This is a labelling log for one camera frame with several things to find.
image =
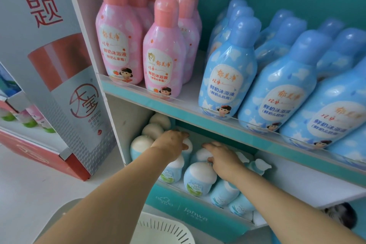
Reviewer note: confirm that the person's right hand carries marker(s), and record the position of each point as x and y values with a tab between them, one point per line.
226	162

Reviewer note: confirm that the person's left hand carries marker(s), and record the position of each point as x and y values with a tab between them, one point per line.
168	145

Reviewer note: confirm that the person's left fingers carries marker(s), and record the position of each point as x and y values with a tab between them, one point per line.
180	137

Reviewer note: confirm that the person's right thumb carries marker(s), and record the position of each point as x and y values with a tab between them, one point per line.
211	160

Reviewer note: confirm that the pale blue round-cap lotion bottle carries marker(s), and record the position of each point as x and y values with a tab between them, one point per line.
200	155
187	153

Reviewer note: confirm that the person's right forearm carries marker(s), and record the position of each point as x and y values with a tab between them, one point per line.
286	212

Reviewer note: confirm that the person's left forearm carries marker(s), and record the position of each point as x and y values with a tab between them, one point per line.
114	198

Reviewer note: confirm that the group of white-capped lotion bottles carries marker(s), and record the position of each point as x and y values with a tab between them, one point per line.
198	178

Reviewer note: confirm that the white teal display shelf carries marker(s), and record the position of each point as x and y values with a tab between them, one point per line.
200	118

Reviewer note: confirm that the pale blue pump bottle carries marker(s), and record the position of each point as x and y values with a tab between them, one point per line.
223	193
241	205

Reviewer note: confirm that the row of pink shampoo bottles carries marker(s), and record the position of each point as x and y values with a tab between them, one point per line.
164	52

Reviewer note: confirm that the white plastic basket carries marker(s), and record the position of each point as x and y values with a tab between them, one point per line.
160	231

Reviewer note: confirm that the row of blue shampoo bottles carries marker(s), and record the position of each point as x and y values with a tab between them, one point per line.
286	86

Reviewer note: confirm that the small green-based bottle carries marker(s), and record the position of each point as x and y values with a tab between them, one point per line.
47	128
8	116
28	122

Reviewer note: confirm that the grey round plastic object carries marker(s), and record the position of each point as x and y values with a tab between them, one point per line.
61	212

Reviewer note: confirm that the red white display stand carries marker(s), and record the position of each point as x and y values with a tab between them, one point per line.
37	152

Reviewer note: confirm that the grey red advertising panel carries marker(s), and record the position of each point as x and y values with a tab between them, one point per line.
43	52

